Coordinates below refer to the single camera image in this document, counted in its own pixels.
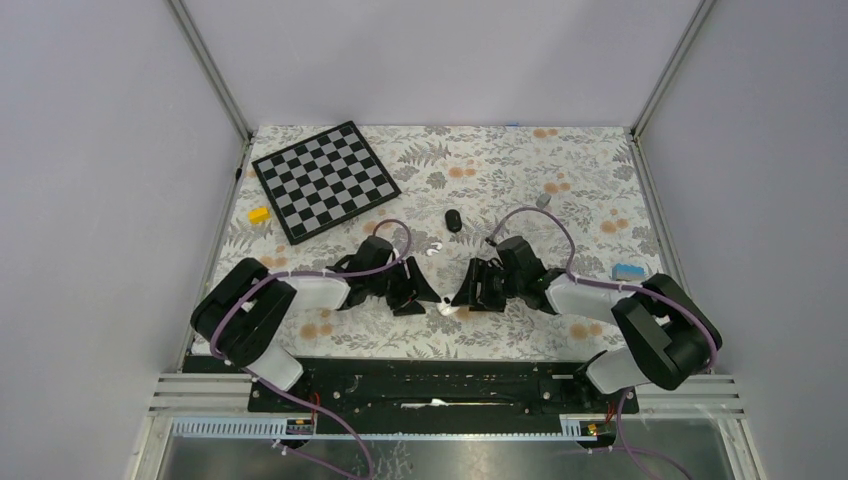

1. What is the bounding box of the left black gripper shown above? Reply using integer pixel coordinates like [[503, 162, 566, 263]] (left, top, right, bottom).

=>
[[367, 255, 441, 316]]

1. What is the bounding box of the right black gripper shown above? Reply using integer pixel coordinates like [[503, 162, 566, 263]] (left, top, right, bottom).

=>
[[450, 258, 524, 314]]

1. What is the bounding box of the white earbud charging case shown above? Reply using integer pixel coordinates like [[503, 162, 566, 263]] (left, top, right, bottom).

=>
[[437, 297, 459, 316]]

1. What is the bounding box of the black earbud charging case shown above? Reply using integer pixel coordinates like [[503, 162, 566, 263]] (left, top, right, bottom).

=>
[[444, 209, 463, 233]]

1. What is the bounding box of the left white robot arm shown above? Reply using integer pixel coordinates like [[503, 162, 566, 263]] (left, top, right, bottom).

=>
[[190, 236, 443, 411]]

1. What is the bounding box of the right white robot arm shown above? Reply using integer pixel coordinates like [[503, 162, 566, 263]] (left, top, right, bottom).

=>
[[451, 236, 723, 412]]

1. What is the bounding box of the small grey block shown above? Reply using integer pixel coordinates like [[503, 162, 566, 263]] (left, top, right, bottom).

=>
[[535, 193, 552, 210]]

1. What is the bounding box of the floral table mat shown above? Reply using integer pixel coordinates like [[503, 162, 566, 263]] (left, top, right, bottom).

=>
[[212, 126, 663, 361]]

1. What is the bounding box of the blue grey block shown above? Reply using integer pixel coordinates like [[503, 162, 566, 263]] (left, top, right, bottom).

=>
[[611, 263, 647, 282]]

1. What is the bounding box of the black white checkerboard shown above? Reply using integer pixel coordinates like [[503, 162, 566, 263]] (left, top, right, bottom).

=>
[[252, 121, 401, 245]]

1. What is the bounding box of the yellow block far left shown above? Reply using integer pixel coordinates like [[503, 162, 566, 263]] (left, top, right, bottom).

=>
[[248, 207, 271, 224]]

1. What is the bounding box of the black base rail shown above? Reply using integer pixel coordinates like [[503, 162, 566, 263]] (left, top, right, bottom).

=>
[[182, 356, 641, 437]]

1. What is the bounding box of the white slotted cable duct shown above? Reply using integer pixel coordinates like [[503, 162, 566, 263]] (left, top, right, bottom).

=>
[[172, 415, 617, 444]]

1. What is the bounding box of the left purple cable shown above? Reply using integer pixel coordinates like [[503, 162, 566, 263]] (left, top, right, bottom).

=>
[[208, 219, 413, 362]]

